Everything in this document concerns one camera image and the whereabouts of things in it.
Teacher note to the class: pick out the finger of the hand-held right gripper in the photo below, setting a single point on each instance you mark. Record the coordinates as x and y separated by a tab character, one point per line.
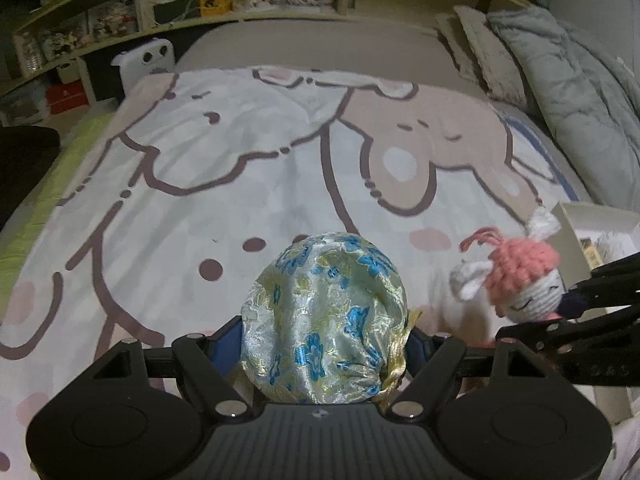
610	285
595	345

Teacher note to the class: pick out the black cushion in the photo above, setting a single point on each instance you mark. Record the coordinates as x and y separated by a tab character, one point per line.
22	165

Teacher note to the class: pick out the light green sheet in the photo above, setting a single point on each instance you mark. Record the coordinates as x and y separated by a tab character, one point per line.
45	195

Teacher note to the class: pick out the taupe bed sheet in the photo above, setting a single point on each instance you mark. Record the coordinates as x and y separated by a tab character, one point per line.
310	42

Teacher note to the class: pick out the beige pillow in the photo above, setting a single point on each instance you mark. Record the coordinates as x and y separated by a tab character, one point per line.
487	55

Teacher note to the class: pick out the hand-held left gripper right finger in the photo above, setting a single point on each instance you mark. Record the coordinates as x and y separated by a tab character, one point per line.
417	355

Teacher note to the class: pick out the grey quilted comforter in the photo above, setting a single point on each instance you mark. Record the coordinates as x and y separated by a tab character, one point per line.
575	80

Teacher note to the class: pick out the pink crochet doll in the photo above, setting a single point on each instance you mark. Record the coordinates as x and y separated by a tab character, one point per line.
520	275

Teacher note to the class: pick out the yellow bag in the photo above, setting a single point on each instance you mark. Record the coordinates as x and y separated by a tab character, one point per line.
216	2

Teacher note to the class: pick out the printed cartoon blanket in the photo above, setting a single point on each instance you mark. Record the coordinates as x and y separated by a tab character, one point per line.
225	170

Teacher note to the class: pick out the red box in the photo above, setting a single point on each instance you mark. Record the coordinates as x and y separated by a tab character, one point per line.
67	98

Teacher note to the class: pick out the white fan heater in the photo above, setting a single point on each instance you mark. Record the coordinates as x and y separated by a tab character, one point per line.
147	62

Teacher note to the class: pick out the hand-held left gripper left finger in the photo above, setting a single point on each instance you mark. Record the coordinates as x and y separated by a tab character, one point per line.
229	347

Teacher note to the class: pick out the white cardboard box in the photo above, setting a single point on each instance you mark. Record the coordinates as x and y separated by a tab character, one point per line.
575	225

